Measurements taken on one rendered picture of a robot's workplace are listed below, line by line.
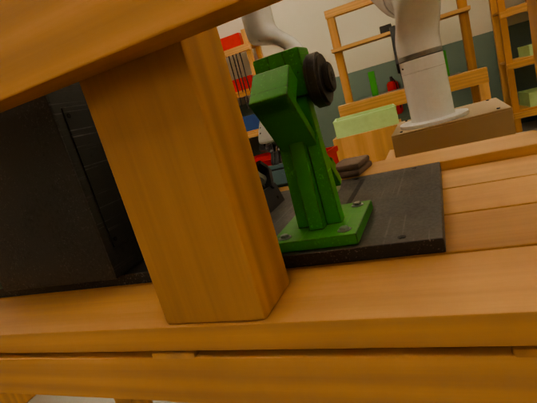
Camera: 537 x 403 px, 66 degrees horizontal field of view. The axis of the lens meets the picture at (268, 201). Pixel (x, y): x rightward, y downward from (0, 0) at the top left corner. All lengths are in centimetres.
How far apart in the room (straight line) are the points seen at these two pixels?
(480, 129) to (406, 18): 35
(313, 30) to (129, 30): 610
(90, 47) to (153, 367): 40
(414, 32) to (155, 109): 92
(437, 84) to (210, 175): 93
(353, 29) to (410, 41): 512
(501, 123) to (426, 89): 21
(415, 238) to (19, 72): 48
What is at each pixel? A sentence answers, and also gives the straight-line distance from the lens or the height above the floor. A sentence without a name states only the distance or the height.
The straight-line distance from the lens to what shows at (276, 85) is 54.
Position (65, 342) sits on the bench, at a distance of 70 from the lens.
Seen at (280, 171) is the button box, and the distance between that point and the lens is 107.
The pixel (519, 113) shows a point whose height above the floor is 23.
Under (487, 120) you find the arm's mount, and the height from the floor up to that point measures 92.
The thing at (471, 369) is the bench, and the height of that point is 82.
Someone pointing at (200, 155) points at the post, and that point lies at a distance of 43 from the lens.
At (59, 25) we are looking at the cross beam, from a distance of 46.
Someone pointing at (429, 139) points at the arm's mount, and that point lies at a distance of 123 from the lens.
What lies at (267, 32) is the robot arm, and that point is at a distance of 124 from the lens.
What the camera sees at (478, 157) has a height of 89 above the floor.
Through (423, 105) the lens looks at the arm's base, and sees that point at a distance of 127.
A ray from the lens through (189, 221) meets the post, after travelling 47.
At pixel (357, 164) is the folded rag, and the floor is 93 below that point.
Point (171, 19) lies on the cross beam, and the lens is 38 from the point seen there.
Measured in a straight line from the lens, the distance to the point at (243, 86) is 616.
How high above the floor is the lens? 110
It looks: 12 degrees down
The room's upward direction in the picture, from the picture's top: 16 degrees counter-clockwise
